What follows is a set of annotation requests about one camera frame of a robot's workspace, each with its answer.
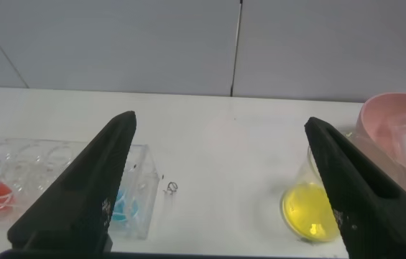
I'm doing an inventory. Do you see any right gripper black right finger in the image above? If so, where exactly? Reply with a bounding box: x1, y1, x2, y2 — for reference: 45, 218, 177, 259
303, 117, 406, 259

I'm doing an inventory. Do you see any blue pigment test tube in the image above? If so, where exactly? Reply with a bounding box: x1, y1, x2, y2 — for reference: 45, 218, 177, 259
109, 186, 142, 224

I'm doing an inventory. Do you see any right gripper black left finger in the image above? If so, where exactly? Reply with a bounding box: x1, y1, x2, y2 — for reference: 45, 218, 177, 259
6, 110, 137, 253

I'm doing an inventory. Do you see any clear plastic test tube rack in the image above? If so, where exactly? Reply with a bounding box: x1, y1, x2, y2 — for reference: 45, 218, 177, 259
0, 136, 160, 240

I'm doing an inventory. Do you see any clear plastic beaker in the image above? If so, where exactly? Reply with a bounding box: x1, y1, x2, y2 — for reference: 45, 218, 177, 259
280, 143, 342, 244

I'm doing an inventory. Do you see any pink plastic bowl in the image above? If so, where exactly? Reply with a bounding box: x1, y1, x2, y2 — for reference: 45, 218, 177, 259
346, 92, 406, 202

